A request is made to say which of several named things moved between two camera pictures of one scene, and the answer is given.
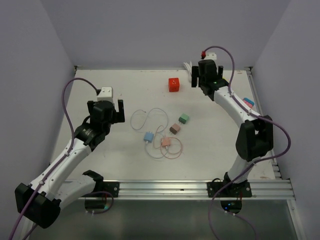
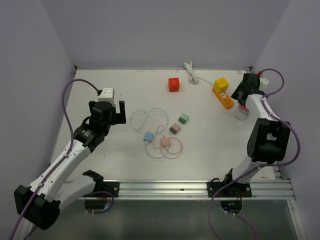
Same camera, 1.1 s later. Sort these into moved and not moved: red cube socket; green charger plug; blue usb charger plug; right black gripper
Moved: right black gripper
Not moved: red cube socket; blue usb charger plug; green charger plug
